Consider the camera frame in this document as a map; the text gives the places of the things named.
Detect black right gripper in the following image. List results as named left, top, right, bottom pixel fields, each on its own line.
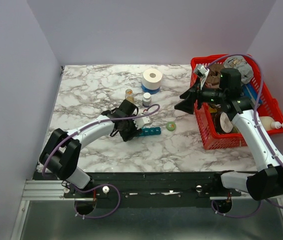
left=174, top=76, right=227, bottom=115

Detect teal weekly pill organizer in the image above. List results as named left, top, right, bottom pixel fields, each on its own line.
left=138, top=127, right=162, bottom=137

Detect green bottle cap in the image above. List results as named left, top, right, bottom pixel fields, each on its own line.
left=166, top=121, right=177, bottom=132

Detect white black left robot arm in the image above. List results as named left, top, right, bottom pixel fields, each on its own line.
left=39, top=100, right=142, bottom=198

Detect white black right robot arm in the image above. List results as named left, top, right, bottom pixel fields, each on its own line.
left=174, top=64, right=283, bottom=201

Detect brown wrapped roll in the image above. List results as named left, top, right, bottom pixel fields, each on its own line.
left=205, top=63, right=225, bottom=89

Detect white pill bottle blue label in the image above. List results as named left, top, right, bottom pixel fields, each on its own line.
left=142, top=92, right=152, bottom=108

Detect clear jar yellow capsules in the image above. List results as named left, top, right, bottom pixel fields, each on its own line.
left=125, top=89, right=135, bottom=103

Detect white paper roll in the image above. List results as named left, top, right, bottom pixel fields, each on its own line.
left=141, top=68, right=163, bottom=90

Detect blue carton box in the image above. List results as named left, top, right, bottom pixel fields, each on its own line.
left=241, top=83, right=258, bottom=105

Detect grey crumpled bag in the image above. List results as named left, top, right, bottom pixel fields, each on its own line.
left=223, top=55, right=254, bottom=84

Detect cream squeeze bottle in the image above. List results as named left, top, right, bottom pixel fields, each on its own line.
left=259, top=116, right=283, bottom=131

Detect red plastic basket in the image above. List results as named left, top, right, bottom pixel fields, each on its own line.
left=194, top=55, right=283, bottom=150

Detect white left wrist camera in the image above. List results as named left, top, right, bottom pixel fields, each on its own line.
left=133, top=114, right=152, bottom=130

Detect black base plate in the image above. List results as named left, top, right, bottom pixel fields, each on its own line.
left=34, top=171, right=251, bottom=212

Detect aluminium rail frame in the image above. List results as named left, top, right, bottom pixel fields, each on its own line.
left=21, top=177, right=283, bottom=201

